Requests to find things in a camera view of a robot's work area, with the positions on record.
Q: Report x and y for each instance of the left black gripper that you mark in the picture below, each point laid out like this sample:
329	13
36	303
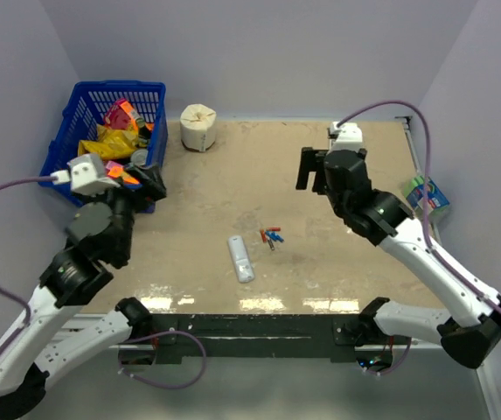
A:
153	182

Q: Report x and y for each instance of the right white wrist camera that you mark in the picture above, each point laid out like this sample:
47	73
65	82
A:
348	136

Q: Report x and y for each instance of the aluminium frame rail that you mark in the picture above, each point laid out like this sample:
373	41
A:
487	384

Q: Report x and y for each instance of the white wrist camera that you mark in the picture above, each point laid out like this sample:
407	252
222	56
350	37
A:
86	175
348	136

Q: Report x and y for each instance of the orange pink snack pack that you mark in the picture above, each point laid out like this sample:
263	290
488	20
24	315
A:
116	171

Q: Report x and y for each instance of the green blue sponge pack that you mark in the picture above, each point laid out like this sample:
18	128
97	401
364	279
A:
438	203

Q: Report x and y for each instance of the yellow snack bag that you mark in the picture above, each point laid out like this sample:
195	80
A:
110	144

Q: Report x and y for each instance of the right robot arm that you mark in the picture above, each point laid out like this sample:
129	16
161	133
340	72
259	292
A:
468	326

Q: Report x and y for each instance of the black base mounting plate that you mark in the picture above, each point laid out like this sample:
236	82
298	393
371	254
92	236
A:
306	336

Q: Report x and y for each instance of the wrapped toilet paper roll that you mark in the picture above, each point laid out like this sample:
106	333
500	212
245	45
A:
198	127

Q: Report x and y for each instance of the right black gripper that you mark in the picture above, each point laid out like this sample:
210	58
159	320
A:
311	160

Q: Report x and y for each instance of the red tin can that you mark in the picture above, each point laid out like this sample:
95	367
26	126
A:
139	157

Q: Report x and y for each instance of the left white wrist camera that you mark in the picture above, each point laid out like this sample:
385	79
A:
86	175

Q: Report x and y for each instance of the pink snack box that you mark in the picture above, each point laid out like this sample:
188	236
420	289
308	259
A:
122	116

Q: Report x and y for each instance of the long white remote control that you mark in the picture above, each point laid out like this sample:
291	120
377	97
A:
242	265

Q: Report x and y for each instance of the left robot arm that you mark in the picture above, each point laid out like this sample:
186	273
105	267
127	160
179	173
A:
99	235

